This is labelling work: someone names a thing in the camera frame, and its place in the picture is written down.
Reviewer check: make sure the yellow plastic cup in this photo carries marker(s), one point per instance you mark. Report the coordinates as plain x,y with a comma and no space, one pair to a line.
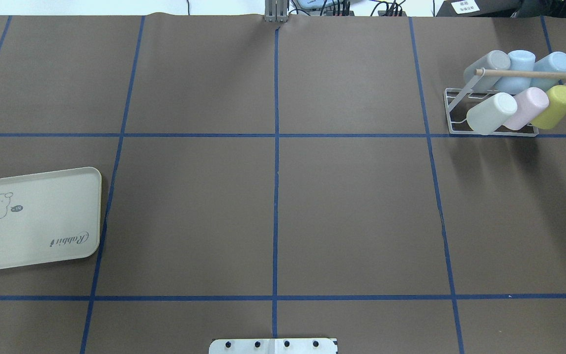
556,110

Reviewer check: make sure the blue plastic cup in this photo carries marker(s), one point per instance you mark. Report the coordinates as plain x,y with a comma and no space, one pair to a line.
522,60
553,62

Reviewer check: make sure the blue plastic cup front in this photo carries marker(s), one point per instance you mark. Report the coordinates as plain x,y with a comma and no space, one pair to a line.
553,62

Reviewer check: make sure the aluminium frame post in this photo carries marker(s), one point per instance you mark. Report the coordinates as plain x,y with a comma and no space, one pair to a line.
276,11

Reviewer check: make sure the pink plastic cup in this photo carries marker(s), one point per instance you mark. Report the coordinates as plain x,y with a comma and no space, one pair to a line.
530,103

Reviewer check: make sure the cream plastic tray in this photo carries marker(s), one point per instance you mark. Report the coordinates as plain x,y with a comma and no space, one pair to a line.
50,217

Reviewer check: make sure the white wire cup rack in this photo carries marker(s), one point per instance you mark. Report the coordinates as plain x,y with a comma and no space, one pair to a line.
458,101

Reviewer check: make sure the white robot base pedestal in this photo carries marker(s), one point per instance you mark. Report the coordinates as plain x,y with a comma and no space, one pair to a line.
274,346

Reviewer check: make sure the pale green plastic cup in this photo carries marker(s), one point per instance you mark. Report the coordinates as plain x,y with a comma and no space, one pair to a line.
487,116

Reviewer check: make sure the grey plastic cup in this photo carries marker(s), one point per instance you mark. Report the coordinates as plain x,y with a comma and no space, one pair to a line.
494,60

